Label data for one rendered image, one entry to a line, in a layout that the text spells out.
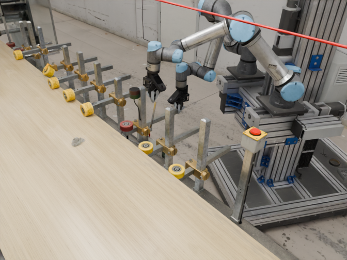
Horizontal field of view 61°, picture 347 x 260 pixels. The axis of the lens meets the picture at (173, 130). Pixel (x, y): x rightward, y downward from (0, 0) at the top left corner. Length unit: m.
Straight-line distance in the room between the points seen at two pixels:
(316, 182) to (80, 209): 1.95
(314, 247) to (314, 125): 0.99
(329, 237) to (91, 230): 1.89
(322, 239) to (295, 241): 0.22
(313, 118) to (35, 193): 1.57
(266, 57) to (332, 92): 0.75
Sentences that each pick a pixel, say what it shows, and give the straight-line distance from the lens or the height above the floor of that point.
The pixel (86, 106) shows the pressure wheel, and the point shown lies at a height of 0.98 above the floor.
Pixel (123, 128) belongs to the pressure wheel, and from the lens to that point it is 1.78.
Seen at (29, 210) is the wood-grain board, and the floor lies 0.90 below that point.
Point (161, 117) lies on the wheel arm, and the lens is 1.95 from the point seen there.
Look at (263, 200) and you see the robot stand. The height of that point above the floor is 0.21.
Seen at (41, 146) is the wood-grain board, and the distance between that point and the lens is 1.74.
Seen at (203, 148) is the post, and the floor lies 1.01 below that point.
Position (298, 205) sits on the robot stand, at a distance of 2.42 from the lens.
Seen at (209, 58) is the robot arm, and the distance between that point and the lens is 1.88.
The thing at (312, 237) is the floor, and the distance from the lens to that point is 2.58.
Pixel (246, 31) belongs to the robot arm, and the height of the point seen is 1.49.
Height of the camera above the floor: 1.87
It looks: 34 degrees down
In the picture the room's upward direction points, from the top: 2 degrees clockwise
